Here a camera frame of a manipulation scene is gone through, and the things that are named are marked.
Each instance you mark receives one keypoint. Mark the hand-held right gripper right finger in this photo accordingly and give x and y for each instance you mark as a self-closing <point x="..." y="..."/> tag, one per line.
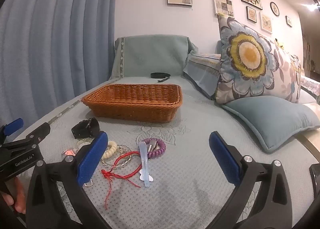
<point x="225" y="159"/>

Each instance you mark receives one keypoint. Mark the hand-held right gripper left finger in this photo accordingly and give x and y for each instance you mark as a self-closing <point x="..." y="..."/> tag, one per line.
<point x="92" y="159"/>

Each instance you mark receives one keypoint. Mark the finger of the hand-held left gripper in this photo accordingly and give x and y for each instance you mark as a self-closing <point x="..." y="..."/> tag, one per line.
<point x="13" y="125"/>
<point x="37" y="133"/>

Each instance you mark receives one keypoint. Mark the pink hair clip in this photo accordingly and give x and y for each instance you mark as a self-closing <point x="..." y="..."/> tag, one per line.
<point x="67" y="152"/>

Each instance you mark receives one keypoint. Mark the black wristwatch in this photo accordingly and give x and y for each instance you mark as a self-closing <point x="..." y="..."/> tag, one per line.
<point x="85" y="128"/>

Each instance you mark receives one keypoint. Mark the translucent plastic hair clip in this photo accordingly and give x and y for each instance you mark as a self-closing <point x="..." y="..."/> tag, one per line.
<point x="144" y="161"/>

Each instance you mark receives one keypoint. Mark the silver metal hair clip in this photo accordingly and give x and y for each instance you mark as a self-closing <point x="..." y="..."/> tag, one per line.
<point x="151" y="147"/>

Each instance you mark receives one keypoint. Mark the brown wicker basket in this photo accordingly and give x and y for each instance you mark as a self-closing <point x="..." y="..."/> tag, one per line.
<point x="135" y="101"/>

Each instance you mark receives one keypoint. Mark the person's left hand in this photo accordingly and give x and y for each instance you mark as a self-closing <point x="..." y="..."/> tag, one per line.
<point x="19" y="195"/>

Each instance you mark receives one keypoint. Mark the silver rhinestone ornament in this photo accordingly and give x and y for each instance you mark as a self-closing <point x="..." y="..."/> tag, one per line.
<point x="88" y="184"/>

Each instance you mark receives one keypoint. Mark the plain teal pillow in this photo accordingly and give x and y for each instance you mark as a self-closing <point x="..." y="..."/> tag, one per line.
<point x="270" y="119"/>

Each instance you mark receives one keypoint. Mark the striped teal cushion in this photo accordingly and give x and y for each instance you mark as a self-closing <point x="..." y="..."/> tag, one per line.
<point x="202" y="71"/>

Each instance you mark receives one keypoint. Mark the blue curtain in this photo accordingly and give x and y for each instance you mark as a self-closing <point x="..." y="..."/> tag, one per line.
<point x="55" y="44"/>

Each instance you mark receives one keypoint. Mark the large flower print pillow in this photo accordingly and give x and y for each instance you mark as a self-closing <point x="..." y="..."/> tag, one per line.
<point x="247" y="56"/>

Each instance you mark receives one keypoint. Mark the pale leaf print pillow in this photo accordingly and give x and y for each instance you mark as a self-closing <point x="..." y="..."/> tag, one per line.
<point x="290" y="76"/>

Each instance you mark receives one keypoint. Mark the yellow plush toy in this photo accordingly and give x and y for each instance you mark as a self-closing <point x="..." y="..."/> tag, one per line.
<point x="280" y="43"/>

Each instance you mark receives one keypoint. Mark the small framed butterfly picture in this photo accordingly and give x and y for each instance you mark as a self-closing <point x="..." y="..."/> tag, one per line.
<point x="251" y="14"/>

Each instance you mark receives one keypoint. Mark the tiny framed picture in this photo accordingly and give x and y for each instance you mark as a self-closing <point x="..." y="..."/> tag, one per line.
<point x="289" y="21"/>

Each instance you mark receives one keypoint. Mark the framed patchwork picture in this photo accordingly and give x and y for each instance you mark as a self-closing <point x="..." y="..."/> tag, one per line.
<point x="223" y="6"/>

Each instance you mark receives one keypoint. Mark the round framed picture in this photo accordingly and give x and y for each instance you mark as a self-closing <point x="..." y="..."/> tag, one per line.
<point x="274" y="9"/>

